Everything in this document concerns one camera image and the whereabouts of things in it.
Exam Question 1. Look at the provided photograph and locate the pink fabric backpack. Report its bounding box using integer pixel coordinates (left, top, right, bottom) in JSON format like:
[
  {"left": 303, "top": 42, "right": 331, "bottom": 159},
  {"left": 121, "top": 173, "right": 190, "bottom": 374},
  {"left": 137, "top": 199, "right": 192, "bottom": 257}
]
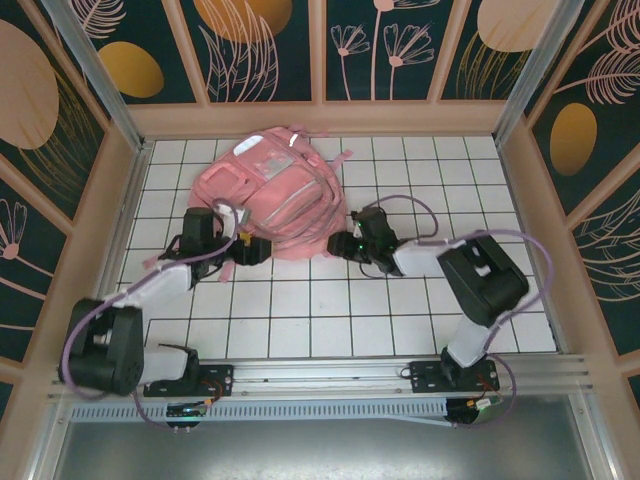
[{"left": 142, "top": 122, "right": 356, "bottom": 284}]

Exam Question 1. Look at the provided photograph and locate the grey metal sheet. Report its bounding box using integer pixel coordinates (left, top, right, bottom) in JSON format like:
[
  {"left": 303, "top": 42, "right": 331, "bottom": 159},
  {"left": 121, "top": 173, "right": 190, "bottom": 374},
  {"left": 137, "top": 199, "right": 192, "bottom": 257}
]
[{"left": 29, "top": 394, "right": 617, "bottom": 480}]

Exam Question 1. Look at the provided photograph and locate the aluminium side rail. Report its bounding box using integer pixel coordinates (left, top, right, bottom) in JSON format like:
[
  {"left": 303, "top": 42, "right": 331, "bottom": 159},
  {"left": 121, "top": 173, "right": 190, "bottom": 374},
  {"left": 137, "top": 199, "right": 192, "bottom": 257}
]
[{"left": 77, "top": 142, "right": 154, "bottom": 361}]

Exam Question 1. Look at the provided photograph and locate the aluminium mounting rail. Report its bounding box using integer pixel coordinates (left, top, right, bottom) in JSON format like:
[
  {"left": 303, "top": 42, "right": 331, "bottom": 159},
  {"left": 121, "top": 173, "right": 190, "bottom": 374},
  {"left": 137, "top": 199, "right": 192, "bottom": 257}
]
[{"left": 48, "top": 354, "right": 592, "bottom": 399}]

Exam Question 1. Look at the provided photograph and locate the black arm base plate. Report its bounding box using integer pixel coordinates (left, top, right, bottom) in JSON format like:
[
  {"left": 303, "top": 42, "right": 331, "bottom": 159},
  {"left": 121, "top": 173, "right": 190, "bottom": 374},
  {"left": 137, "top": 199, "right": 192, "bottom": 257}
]
[
  {"left": 409, "top": 360, "right": 500, "bottom": 394},
  {"left": 143, "top": 364, "right": 235, "bottom": 397}
]

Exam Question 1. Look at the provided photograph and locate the grey slotted cable duct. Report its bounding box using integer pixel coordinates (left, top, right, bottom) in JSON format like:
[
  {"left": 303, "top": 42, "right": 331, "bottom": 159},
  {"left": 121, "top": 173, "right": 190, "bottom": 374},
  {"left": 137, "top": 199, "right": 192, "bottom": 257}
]
[{"left": 69, "top": 397, "right": 451, "bottom": 427}]

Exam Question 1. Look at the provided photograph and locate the aluminium frame post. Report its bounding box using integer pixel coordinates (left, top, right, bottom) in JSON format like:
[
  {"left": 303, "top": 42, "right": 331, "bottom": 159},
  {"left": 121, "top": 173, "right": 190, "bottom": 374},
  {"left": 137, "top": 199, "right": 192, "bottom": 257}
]
[
  {"left": 39, "top": 0, "right": 151, "bottom": 156},
  {"left": 492, "top": 0, "right": 576, "bottom": 146}
]

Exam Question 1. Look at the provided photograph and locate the purple sleeved cable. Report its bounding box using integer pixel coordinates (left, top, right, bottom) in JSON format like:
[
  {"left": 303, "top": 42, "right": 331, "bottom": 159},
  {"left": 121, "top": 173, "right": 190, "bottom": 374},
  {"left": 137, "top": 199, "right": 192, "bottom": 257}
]
[
  {"left": 357, "top": 194, "right": 554, "bottom": 430},
  {"left": 59, "top": 197, "right": 239, "bottom": 432}
]

